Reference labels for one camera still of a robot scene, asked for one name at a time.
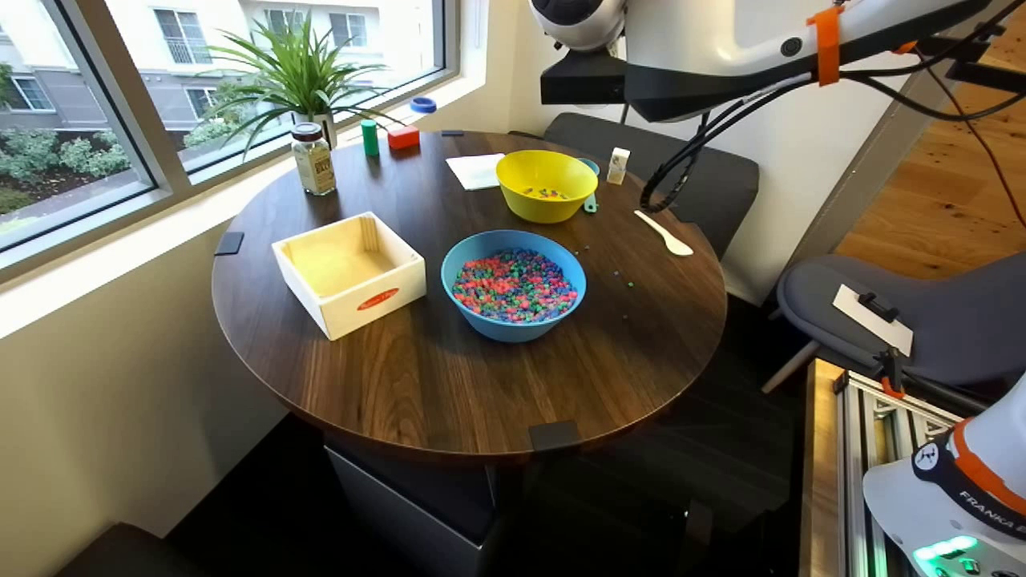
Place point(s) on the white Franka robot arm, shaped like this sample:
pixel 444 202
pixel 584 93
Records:
pixel 726 34

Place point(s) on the colourful cereal in blue bowl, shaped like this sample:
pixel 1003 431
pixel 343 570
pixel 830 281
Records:
pixel 514 288

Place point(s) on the blue plastic bowl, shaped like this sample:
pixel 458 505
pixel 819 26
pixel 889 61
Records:
pixel 514 327

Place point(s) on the yellow plastic bowl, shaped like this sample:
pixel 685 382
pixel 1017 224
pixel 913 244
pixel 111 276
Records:
pixel 546 211

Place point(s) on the colourful cereal in yellow bowl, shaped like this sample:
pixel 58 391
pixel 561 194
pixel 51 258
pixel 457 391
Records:
pixel 546 194

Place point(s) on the white paper napkin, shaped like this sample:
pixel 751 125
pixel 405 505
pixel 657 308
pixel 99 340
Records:
pixel 475 172

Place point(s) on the white wooden box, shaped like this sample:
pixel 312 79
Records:
pixel 362 306

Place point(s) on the black table edge tab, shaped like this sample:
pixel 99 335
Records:
pixel 551 438
pixel 229 243
pixel 453 134

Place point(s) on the small white carton box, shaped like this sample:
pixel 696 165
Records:
pixel 616 165

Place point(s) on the white plastic spoon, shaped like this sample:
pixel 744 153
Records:
pixel 675 244

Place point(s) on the red block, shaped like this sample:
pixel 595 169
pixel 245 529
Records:
pixel 405 141

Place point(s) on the blue round lid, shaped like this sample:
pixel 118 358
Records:
pixel 424 105

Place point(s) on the green block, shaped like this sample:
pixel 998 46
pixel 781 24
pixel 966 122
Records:
pixel 369 140

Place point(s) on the glass jar with black lid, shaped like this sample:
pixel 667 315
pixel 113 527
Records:
pixel 316 165

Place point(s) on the green potted plant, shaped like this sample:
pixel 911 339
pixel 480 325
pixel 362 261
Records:
pixel 289 75

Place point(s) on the white card with black clip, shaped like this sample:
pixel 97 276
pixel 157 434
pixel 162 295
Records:
pixel 870 323

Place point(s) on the aluminium and wood robot stand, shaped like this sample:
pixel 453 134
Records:
pixel 823 483

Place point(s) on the dark grey ottoman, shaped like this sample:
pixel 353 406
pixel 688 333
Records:
pixel 129 553

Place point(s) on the grey table pedestal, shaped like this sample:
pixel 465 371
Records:
pixel 405 513

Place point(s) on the window frame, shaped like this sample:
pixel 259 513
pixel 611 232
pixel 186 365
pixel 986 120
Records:
pixel 115 99

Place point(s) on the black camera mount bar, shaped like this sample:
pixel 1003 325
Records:
pixel 981 71

